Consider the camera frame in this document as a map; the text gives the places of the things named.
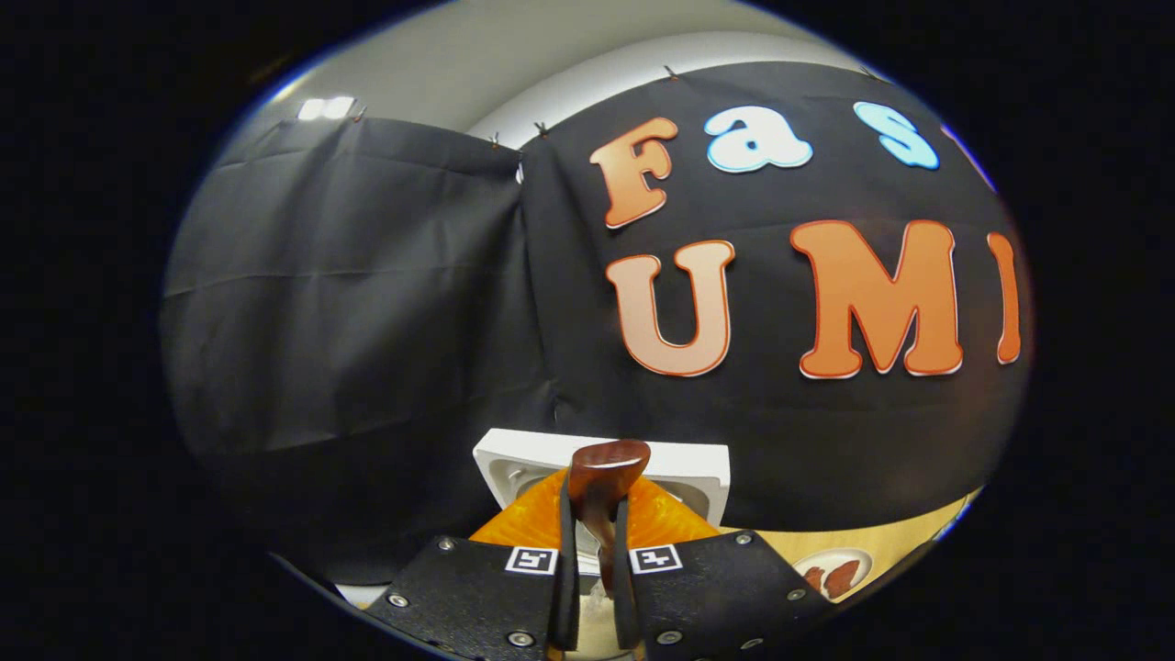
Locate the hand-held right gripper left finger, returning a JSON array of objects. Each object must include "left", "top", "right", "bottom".
[{"left": 367, "top": 468, "right": 581, "bottom": 661}]

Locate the brown wooden spoon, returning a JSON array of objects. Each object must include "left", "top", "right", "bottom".
[{"left": 567, "top": 439, "right": 652, "bottom": 598}]

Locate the black backdrop cloth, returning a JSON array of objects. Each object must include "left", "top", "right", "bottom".
[{"left": 161, "top": 62, "right": 1036, "bottom": 588}]

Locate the white round plate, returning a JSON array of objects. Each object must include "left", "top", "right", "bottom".
[{"left": 791, "top": 548, "right": 873, "bottom": 602}]

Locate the white rice cooker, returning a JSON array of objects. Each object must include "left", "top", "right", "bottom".
[{"left": 335, "top": 428, "right": 733, "bottom": 611}]

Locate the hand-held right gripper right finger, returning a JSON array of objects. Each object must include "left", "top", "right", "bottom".
[{"left": 612, "top": 473, "right": 833, "bottom": 661}]

